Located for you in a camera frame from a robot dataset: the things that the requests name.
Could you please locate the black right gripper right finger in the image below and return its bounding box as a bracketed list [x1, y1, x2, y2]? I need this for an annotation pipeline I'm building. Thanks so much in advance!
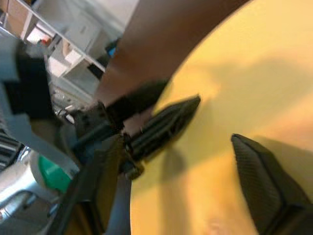
[231, 133, 313, 235]

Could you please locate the smooth finger of the black left gripper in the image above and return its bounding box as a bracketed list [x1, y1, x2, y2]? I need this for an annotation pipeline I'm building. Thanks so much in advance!
[106, 78, 170, 124]

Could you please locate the ribbed finger of the black left gripper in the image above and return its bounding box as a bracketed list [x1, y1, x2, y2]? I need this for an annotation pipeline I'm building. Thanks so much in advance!
[124, 94, 201, 163]

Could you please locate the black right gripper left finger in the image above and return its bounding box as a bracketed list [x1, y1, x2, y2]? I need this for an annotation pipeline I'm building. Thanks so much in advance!
[51, 135, 126, 235]

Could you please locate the blue and black small object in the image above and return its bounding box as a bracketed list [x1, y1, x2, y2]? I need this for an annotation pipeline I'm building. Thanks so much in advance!
[105, 39, 122, 61]

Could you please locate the white shelf unit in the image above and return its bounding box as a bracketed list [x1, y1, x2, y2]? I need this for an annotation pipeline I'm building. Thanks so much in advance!
[0, 0, 124, 98]

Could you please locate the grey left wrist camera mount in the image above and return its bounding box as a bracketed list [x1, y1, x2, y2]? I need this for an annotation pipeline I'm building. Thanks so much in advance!
[0, 25, 80, 176]

